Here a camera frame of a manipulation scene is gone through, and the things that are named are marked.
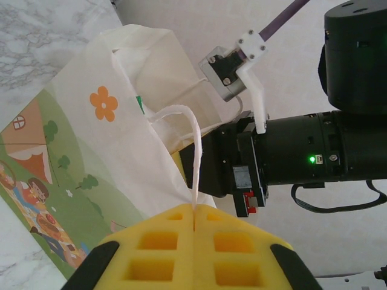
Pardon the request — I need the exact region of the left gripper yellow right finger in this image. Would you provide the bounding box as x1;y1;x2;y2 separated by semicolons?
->
193;204;324;290

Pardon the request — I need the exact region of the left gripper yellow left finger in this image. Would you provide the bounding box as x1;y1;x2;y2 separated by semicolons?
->
62;204;195;290

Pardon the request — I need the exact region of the white green paper bag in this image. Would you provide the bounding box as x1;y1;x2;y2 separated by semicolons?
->
0;23;223;280

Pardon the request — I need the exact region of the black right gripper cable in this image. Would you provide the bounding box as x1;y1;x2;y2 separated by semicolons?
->
290;179;387;214

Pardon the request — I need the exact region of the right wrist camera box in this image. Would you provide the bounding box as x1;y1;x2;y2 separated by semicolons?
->
198;28;270;135

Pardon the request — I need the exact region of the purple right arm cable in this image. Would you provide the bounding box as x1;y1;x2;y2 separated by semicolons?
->
259;0;311;40

